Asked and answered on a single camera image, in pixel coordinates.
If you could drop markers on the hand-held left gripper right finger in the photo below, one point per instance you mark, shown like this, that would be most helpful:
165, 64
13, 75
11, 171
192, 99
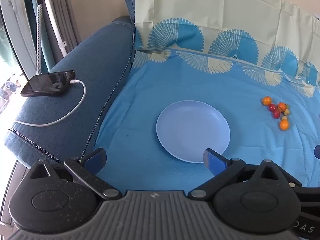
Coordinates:
212, 161

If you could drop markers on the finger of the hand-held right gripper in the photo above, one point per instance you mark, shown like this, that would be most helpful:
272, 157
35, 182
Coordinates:
317, 152

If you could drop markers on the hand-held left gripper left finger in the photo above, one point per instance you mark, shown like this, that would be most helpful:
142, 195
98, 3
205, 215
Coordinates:
96, 158

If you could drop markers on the light blue plate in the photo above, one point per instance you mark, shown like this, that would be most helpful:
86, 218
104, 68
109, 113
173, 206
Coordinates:
192, 130

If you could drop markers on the orange cherry tomato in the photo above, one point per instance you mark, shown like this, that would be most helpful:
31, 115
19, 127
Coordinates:
266, 101
284, 124
282, 106

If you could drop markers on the oval red tomato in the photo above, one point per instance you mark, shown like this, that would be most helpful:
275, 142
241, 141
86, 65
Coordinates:
276, 114

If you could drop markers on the round red cherry tomato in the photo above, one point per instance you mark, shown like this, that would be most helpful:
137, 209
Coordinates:
272, 107

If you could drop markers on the black smartphone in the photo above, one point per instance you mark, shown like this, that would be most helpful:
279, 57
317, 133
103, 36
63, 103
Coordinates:
47, 83

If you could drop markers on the blue fan-print bedsheet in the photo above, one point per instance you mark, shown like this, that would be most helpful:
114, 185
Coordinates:
175, 80

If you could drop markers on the blue sofa armrest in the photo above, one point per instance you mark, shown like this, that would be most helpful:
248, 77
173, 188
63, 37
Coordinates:
87, 62

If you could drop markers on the white pipe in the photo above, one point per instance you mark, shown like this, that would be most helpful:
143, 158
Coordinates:
53, 21

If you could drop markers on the grey curtain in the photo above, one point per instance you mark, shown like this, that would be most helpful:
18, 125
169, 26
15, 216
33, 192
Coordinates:
65, 5

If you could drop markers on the blue pillow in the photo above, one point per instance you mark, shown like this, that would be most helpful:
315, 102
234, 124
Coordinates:
126, 0

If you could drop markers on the window frame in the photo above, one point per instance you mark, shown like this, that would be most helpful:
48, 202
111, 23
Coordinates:
12, 17

